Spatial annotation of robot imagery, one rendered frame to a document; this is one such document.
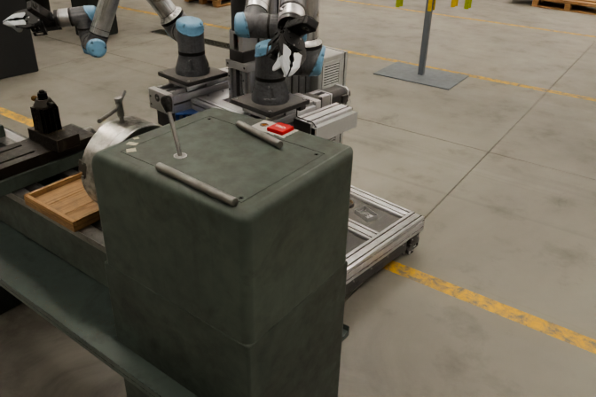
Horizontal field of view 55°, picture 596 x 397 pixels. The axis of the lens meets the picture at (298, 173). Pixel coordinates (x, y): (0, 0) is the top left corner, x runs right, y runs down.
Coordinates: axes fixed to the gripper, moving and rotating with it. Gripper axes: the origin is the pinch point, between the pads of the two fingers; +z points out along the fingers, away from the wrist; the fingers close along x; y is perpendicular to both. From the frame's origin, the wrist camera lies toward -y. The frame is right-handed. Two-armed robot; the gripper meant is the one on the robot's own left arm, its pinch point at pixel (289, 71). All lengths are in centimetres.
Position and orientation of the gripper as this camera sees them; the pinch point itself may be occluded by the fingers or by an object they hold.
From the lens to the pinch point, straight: 148.6
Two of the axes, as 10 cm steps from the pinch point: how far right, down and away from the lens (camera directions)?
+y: -6.1, 4.0, 6.8
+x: -7.9, -3.9, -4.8
